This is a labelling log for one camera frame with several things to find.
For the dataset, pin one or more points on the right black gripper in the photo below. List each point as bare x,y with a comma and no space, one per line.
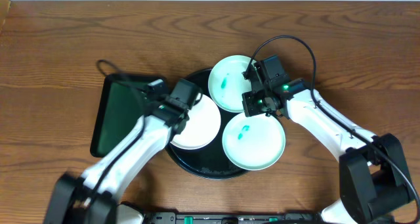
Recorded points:
251,108

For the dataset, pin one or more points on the white plate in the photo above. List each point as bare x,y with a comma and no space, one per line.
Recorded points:
201,128

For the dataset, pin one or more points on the mint green plate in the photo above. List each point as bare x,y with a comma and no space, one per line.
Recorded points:
226,83
253,143

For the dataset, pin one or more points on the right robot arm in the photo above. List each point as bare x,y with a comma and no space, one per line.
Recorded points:
374,178

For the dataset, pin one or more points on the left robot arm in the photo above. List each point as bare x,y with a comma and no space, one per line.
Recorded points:
94,196

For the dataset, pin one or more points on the rectangular black tray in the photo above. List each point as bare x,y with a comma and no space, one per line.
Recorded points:
117,115

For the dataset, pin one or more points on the round black tray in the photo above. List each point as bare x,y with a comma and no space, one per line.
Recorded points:
209,162

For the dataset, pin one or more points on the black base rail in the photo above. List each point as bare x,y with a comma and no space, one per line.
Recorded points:
218,218

